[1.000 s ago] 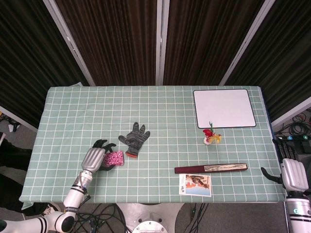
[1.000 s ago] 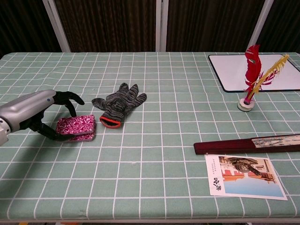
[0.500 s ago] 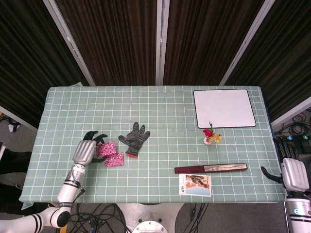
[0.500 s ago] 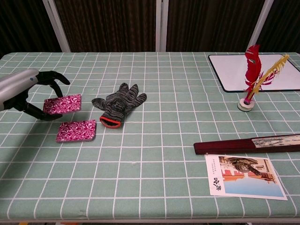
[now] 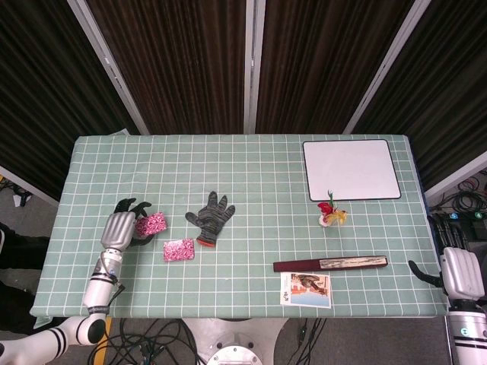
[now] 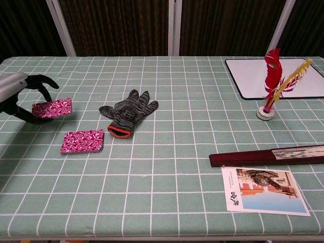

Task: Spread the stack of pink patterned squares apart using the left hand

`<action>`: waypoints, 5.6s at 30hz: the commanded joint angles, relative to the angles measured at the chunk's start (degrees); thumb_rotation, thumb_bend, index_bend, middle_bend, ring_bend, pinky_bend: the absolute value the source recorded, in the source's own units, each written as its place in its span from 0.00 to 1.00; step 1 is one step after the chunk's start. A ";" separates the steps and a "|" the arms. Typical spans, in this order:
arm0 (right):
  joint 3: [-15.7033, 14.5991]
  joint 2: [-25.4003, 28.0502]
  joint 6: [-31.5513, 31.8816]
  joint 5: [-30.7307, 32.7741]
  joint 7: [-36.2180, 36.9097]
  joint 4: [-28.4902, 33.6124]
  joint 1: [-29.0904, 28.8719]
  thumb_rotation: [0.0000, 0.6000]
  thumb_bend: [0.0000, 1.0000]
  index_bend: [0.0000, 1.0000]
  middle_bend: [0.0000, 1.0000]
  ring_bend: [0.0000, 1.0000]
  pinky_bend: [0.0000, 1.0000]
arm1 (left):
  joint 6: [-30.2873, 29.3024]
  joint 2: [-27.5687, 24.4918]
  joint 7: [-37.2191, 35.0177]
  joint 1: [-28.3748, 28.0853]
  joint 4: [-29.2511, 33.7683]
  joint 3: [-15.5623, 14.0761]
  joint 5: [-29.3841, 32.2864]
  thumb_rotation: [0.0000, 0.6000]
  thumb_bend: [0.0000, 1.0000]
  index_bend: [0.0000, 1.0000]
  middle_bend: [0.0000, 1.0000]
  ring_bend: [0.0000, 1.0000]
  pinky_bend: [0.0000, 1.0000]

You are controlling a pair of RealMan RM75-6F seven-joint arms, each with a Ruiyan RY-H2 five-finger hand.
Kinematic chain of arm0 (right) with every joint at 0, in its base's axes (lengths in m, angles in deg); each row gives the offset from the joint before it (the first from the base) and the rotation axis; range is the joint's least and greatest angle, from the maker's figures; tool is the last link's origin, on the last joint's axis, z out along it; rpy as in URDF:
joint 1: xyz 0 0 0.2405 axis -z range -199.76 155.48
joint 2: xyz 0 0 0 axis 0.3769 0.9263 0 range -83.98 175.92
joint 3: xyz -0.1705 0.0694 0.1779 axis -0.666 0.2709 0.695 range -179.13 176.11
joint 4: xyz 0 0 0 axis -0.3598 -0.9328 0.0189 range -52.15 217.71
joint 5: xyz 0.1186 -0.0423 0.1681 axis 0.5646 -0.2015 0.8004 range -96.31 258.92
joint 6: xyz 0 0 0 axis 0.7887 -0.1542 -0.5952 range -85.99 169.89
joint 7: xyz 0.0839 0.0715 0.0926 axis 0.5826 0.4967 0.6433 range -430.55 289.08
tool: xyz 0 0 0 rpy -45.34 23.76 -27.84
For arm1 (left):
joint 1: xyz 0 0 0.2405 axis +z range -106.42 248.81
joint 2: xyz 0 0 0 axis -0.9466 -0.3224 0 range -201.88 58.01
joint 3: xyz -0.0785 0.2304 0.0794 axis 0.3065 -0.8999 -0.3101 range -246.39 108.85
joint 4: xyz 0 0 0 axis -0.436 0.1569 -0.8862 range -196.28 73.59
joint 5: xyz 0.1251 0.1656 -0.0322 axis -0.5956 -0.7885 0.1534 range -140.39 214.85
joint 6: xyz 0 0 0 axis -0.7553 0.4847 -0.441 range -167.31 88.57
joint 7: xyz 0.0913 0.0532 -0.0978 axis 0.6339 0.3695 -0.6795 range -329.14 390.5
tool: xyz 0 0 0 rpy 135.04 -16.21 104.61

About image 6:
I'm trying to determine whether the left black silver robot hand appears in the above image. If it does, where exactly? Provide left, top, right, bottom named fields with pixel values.
left=0, top=72, right=60, bottom=125

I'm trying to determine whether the pink patterned card pack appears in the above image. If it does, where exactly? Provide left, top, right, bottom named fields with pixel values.
left=60, top=129, right=105, bottom=155
left=31, top=98, right=73, bottom=119

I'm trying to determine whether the dark brown screen panel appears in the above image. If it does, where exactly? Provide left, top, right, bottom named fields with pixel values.
left=277, top=0, right=324, bottom=58
left=58, top=0, right=170, bottom=57
left=0, top=0, right=68, bottom=62
left=179, top=0, right=289, bottom=57

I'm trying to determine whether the grey striped knit glove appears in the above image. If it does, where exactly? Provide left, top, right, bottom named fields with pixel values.
left=98, top=89, right=159, bottom=140

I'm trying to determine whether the green white checked tablecloth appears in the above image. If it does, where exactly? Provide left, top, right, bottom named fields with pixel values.
left=0, top=56, right=324, bottom=239

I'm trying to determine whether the white board with black rim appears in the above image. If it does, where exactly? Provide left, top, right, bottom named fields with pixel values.
left=224, top=58, right=324, bottom=100

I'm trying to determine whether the dark red folded fan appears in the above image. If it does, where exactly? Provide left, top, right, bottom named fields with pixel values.
left=209, top=144, right=324, bottom=168

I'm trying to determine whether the red yellow feather shuttlecock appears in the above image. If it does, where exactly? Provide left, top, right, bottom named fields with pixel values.
left=256, top=47, right=313, bottom=122

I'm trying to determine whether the illustrated postcard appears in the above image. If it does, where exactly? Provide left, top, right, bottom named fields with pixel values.
left=221, top=166, right=311, bottom=217

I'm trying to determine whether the white double screen frame post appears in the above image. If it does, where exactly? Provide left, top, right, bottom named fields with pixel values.
left=168, top=0, right=183, bottom=57

